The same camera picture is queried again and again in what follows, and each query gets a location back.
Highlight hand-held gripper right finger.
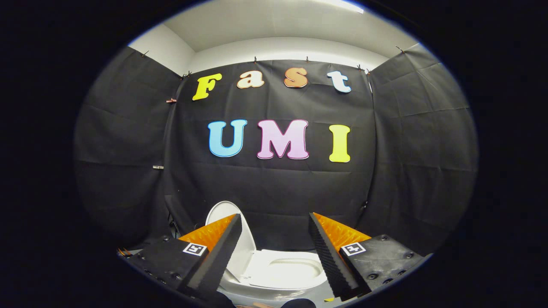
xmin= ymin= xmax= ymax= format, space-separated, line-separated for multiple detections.
xmin=308 ymin=212 xmax=429 ymax=302

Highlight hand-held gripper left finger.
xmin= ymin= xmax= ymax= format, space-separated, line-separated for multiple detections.
xmin=128 ymin=213 xmax=243 ymax=301

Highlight white toilet seat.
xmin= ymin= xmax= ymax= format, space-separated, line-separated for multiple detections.
xmin=247 ymin=249 xmax=328 ymax=291

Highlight black backdrop cloth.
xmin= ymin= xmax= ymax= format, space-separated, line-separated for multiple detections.
xmin=73 ymin=43 xmax=479 ymax=258

